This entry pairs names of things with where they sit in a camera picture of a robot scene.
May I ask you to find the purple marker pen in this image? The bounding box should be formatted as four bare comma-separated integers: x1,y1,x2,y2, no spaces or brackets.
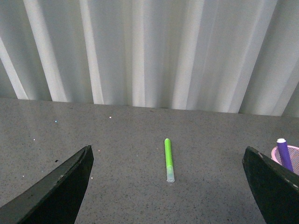
277,138,293,172

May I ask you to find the white pleated curtain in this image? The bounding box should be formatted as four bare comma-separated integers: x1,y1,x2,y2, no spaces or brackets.
0,0,299,117

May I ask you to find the green marker pen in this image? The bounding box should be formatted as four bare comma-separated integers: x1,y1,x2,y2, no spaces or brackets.
164,138,175,183

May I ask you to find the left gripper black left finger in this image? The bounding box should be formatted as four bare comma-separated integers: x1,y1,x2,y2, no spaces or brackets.
0,146,94,224

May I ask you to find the pink mesh pen cup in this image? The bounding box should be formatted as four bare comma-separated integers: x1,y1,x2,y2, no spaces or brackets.
271,145,299,175

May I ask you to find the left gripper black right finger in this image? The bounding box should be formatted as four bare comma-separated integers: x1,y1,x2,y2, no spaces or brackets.
242,147,299,224

